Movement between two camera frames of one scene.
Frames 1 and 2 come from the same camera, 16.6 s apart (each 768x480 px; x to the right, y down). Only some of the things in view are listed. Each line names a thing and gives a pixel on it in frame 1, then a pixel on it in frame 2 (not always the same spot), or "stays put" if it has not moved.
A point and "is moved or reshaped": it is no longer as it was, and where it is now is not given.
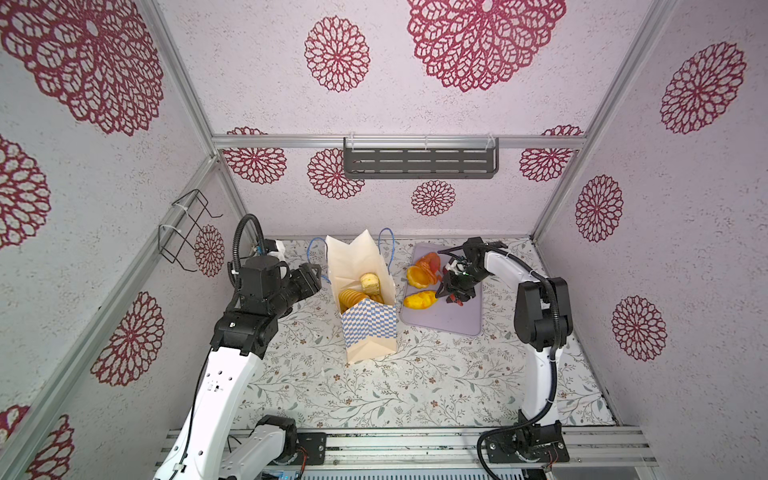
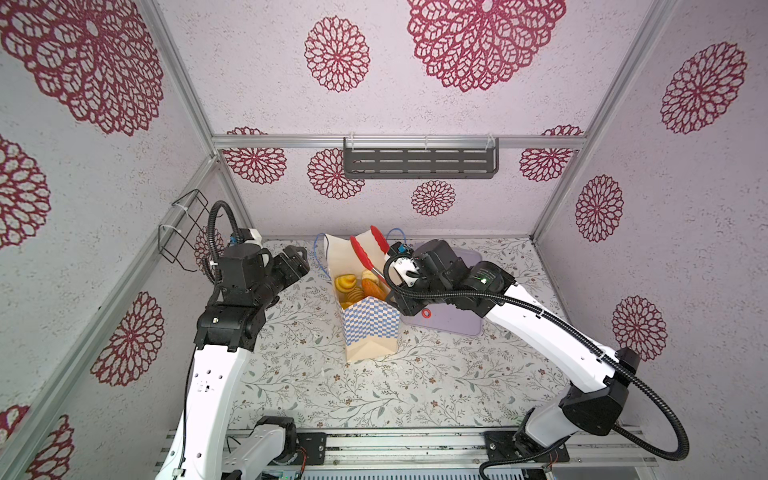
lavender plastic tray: (442, 315) stays put
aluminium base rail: (403, 450) stays put
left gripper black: (307, 283) → (284, 266)
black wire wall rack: (177, 236) stays put
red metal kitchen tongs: (452, 297) is moved or reshaped
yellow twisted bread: (421, 299) is moved or reshaped
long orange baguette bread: (349, 297) stays put
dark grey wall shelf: (421, 162) stays put
